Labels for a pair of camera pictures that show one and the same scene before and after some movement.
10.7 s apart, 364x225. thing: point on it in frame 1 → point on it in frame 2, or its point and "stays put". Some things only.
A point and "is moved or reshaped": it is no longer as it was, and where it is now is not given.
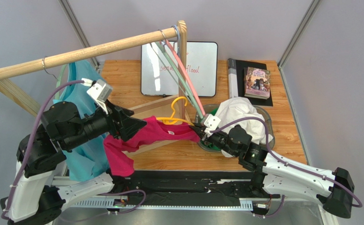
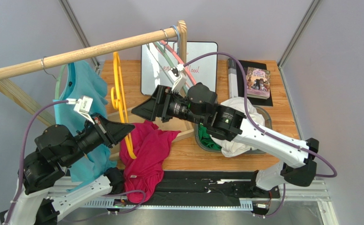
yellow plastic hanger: x=173 y=120 is moved or reshaped
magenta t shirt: x=154 y=131 is moved or reshaped
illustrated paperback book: x=256 y=83 stays put
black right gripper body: x=207 y=136 → x=162 y=104
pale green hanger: x=181 y=80 stays put
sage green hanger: x=58 y=79 stays put
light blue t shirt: x=89 y=160 stays put
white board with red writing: x=159 y=75 stays put
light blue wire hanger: x=178 y=27 stays put
